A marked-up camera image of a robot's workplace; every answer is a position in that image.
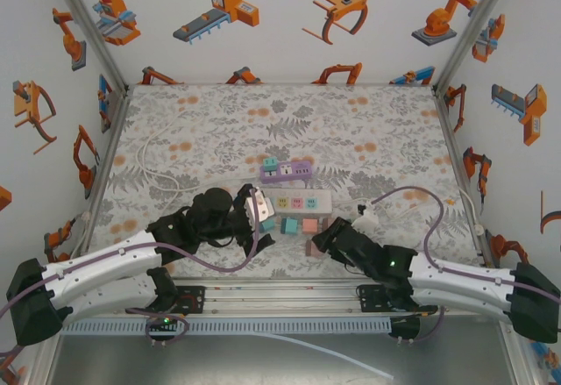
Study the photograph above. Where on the pink plug cube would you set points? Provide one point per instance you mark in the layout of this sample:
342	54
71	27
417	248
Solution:
313	249
309	226

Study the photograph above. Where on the white power strip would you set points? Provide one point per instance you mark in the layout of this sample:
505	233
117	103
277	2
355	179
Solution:
322	203

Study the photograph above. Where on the teal plug cube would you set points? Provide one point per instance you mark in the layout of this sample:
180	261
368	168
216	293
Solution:
289	226
269	165

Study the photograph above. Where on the purple power strip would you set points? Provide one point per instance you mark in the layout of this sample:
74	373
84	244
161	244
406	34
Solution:
298	171

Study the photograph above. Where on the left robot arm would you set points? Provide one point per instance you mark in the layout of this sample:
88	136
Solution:
101	262

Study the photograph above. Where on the floral patterned table mat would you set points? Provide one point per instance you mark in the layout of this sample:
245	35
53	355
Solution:
285	139

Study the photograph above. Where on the circuit board with green light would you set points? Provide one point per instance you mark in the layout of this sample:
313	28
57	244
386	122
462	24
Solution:
164	322

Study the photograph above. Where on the grey metal sheet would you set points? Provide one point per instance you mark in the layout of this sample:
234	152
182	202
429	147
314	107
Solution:
219	363

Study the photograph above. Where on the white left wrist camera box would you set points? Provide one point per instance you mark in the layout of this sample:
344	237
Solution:
258	207

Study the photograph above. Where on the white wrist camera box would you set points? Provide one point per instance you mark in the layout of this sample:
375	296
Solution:
366	223
258	207

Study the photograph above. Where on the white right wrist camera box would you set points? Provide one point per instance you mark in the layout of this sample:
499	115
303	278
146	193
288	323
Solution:
366	223

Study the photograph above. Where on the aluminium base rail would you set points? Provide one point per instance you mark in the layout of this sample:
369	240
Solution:
285	299

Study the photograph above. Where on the aluminium side rail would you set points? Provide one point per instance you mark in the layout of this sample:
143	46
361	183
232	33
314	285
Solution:
109	139
442	109

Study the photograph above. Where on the aluminium corner post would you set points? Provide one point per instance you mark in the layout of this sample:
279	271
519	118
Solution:
475	30
90	30

